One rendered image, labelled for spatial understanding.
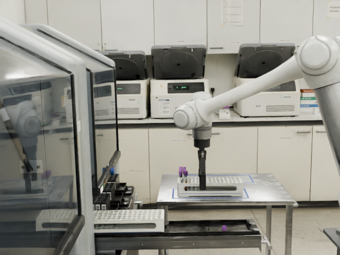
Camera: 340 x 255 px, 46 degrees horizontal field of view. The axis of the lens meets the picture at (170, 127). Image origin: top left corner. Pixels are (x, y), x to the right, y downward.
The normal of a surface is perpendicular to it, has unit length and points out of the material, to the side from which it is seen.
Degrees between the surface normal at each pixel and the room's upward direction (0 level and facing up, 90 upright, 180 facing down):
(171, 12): 90
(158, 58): 142
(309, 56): 84
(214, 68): 90
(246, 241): 90
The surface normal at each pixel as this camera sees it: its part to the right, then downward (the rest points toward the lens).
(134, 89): -0.04, -0.37
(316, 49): -0.47, 0.06
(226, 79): 0.00, 0.16
